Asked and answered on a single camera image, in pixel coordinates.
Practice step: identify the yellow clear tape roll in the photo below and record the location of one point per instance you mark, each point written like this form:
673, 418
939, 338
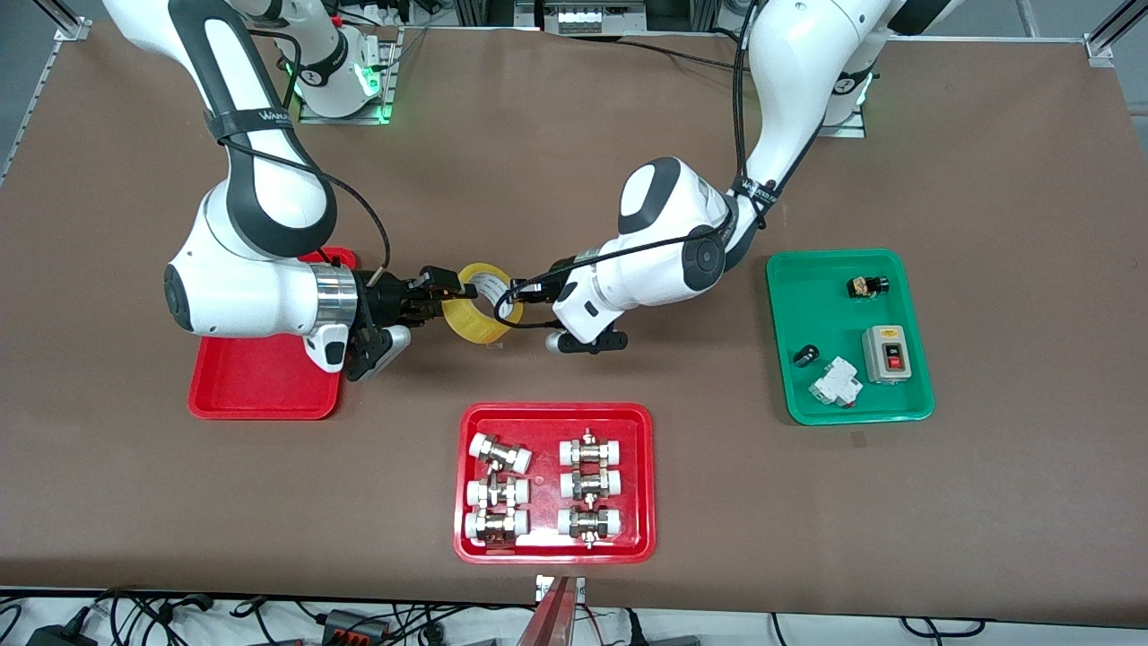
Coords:
471, 325

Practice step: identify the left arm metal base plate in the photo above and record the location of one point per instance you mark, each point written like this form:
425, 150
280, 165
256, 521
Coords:
847, 128

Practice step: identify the small black and tan part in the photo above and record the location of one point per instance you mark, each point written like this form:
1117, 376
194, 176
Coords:
868, 287

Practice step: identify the white power strip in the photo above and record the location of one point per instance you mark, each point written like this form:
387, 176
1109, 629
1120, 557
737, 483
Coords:
599, 20

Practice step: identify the black power adapter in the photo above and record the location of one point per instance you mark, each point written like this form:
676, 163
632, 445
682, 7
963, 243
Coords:
58, 637

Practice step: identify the white circuit breaker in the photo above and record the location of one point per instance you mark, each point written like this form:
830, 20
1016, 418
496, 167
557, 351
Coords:
836, 382

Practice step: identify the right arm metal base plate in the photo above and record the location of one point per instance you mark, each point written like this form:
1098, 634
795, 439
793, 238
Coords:
387, 85

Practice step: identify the small metal pole bracket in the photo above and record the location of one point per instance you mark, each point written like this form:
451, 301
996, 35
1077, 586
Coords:
542, 588

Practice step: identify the red metal camera pole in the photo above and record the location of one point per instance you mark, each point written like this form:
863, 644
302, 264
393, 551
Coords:
549, 619

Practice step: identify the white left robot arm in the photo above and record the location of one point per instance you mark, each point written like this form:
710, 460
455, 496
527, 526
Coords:
807, 54

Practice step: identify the small black cylinder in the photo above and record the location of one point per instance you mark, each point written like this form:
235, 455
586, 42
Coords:
805, 356

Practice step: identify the red tray with fittings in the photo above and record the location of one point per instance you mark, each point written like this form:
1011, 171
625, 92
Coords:
545, 484

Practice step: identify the empty red plastic tray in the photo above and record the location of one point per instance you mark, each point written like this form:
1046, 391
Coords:
269, 390

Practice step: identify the aluminium frame profile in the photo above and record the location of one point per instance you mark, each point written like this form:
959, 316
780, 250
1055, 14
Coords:
1112, 36
36, 99

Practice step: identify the grey push-button switch box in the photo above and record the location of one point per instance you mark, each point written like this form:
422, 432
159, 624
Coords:
886, 354

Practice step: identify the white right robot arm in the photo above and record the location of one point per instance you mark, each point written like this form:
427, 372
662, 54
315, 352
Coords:
242, 296

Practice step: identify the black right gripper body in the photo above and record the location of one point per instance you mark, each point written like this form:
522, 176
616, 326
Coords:
384, 300

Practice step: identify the grey power adapter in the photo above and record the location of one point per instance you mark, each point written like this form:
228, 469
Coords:
354, 625

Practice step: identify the green plastic tray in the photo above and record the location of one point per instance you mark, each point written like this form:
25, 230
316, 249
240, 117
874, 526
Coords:
830, 318

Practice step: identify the tilted white-capped metal pipe fitting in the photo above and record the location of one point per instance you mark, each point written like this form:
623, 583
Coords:
500, 453

